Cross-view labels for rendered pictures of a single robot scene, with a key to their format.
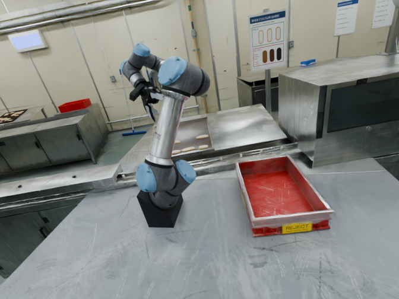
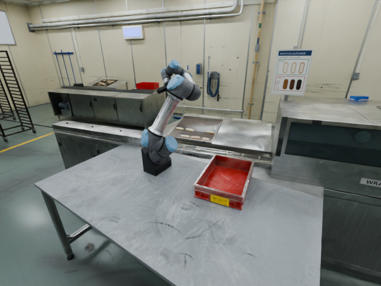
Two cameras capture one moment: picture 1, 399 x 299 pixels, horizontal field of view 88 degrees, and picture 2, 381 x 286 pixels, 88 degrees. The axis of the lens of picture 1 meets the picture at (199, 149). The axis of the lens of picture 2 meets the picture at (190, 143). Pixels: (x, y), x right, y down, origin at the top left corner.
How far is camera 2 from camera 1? 62 cm
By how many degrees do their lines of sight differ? 17
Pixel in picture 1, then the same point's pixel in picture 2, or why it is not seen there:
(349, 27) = not seen: outside the picture
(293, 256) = (206, 213)
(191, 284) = (145, 202)
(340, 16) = not seen: outside the picture
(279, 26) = (304, 62)
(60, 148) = (127, 113)
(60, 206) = (108, 146)
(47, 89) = (134, 68)
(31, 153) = (109, 111)
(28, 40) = (132, 32)
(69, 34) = (160, 32)
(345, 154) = (299, 176)
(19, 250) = not seen: hidden behind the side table
